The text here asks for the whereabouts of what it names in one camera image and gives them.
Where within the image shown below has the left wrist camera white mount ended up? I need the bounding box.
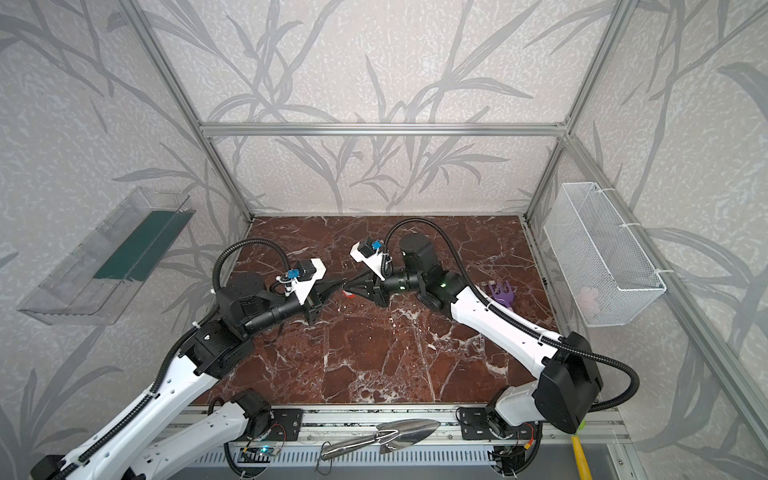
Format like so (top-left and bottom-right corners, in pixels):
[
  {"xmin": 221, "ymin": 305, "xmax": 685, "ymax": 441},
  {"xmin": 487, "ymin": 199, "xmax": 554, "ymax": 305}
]
[{"xmin": 280, "ymin": 258, "xmax": 326, "ymax": 305}]

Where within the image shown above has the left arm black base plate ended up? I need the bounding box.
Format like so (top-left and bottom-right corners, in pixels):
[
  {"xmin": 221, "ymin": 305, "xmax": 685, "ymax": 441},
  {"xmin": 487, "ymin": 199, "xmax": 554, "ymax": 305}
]
[{"xmin": 262, "ymin": 408, "xmax": 304, "ymax": 442}]

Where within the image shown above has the white wire mesh basket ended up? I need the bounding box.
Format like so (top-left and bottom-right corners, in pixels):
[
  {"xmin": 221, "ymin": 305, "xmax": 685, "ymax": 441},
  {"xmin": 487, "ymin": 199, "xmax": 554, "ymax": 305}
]
[{"xmin": 544, "ymin": 182, "xmax": 667, "ymax": 327}]

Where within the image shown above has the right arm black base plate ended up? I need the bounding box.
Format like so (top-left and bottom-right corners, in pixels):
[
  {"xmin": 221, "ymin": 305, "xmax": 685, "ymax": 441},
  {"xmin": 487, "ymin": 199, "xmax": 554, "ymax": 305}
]
[{"xmin": 456, "ymin": 407, "xmax": 496, "ymax": 441}]

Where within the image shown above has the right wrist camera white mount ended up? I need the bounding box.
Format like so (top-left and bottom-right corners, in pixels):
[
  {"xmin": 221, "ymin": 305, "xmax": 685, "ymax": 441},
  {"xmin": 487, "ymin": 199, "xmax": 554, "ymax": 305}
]
[{"xmin": 350, "ymin": 237, "xmax": 385, "ymax": 280}]

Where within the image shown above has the black corrugated left cable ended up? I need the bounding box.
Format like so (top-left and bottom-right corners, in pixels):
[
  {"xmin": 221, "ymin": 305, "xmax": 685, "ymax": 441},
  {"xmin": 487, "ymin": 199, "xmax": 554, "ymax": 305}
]
[{"xmin": 50, "ymin": 238, "xmax": 292, "ymax": 480}]

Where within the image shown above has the black corrugated right cable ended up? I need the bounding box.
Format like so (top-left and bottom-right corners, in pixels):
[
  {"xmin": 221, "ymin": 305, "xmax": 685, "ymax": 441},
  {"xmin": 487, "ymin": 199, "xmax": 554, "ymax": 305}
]
[{"xmin": 382, "ymin": 217, "xmax": 641, "ymax": 413}]

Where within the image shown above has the pink object in basket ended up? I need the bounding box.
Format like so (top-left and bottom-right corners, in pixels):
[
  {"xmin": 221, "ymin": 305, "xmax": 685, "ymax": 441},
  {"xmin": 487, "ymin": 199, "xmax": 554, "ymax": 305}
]
[{"xmin": 575, "ymin": 287, "xmax": 601, "ymax": 320}]

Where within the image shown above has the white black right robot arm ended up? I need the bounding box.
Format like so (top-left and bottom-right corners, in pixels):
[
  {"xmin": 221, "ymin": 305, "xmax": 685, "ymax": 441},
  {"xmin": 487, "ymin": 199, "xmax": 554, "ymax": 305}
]
[{"xmin": 345, "ymin": 234, "xmax": 603, "ymax": 438}]

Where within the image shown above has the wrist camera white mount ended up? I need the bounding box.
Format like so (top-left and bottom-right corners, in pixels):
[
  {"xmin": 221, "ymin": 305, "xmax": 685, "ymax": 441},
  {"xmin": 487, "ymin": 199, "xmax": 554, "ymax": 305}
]
[
  {"xmin": 350, "ymin": 237, "xmax": 385, "ymax": 280},
  {"xmin": 280, "ymin": 258, "xmax": 326, "ymax": 305}
]

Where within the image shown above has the purple pink toy rake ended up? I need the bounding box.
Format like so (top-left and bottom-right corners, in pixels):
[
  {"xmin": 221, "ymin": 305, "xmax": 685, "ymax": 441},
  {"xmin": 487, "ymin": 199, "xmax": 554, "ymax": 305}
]
[{"xmin": 486, "ymin": 281, "xmax": 516, "ymax": 309}]

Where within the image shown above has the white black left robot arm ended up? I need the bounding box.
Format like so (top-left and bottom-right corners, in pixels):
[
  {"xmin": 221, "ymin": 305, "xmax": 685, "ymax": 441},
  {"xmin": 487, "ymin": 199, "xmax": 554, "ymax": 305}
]
[{"xmin": 30, "ymin": 269, "xmax": 343, "ymax": 479}]

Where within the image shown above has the black corrugated cable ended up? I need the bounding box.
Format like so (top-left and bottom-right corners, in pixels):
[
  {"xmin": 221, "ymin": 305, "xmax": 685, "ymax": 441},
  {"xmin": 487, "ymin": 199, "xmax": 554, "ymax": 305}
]
[
  {"xmin": 382, "ymin": 217, "xmax": 641, "ymax": 413},
  {"xmin": 50, "ymin": 238, "xmax": 292, "ymax": 480}
]

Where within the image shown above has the green sponge pad in bin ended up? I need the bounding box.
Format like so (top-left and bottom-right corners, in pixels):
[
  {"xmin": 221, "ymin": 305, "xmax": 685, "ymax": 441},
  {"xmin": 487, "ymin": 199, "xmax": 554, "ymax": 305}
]
[{"xmin": 94, "ymin": 210, "xmax": 195, "ymax": 282}]

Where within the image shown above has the silver metal garden trowel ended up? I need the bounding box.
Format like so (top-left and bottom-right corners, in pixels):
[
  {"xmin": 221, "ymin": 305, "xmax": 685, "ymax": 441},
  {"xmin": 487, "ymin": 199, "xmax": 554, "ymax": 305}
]
[{"xmin": 320, "ymin": 419, "xmax": 441, "ymax": 461}]

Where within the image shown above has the clear plastic wall bin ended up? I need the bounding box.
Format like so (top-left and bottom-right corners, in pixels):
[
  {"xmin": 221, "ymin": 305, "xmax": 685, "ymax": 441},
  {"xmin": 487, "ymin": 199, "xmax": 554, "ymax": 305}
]
[{"xmin": 18, "ymin": 187, "xmax": 196, "ymax": 326}]

